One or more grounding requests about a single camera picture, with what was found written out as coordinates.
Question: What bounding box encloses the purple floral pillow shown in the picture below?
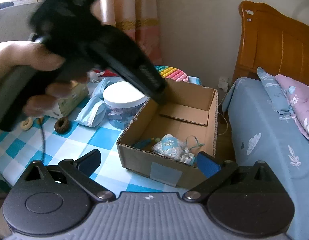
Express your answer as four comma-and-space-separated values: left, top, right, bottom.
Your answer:
275, 74, 309, 153

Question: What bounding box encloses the pink striped curtain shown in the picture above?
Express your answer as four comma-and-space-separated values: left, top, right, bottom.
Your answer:
91, 0, 163, 67

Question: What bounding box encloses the white wall socket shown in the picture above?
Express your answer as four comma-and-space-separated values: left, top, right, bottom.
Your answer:
218, 76, 229, 92

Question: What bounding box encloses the clear ribbon bow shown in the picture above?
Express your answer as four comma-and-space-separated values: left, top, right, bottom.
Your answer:
186, 135, 205, 153

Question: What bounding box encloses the beige hair scrunchie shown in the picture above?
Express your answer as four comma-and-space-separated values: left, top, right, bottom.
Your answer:
20, 118, 33, 131

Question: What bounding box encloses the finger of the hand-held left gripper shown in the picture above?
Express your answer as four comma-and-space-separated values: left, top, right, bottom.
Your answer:
91, 26, 168, 105

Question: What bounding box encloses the cardboard box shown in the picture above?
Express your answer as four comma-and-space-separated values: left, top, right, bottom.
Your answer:
116, 78, 219, 188

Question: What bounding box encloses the blue face mask pack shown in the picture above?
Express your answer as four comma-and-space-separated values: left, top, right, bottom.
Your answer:
75, 77, 113, 128

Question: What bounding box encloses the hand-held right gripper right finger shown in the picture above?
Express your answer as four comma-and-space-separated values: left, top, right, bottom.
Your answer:
182, 152, 277, 202

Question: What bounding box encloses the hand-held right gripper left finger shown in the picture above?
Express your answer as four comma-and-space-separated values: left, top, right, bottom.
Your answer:
22, 149, 114, 203

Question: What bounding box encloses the person's left hand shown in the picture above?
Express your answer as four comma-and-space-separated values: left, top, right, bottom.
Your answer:
0, 40, 90, 117

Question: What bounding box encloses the black cable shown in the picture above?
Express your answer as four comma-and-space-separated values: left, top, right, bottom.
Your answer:
40, 119, 48, 166

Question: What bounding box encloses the blue white patterned pouch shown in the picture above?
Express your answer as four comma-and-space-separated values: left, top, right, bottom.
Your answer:
151, 134, 186, 161

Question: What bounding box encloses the rainbow bubble pop mat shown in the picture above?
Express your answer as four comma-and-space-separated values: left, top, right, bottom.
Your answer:
154, 65, 189, 82

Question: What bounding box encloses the clear jar with white lid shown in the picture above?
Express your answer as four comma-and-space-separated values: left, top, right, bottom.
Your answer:
103, 84, 148, 130

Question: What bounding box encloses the wooden bed headboard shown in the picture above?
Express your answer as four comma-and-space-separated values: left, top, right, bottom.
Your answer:
232, 1, 309, 86

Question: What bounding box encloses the blue floral pillow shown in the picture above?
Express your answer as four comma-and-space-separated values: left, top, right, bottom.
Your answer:
257, 67, 299, 123

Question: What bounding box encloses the small white plush toy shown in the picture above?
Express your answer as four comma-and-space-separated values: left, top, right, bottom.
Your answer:
88, 70, 105, 83

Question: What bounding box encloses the gold tissue box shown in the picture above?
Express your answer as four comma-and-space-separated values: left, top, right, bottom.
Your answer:
44, 80, 90, 119

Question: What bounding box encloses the small brown egg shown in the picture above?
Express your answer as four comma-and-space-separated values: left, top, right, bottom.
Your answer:
54, 117, 70, 133

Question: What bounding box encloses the blue white checkered tablecloth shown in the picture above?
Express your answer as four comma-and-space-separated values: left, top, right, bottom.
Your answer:
0, 75, 203, 196

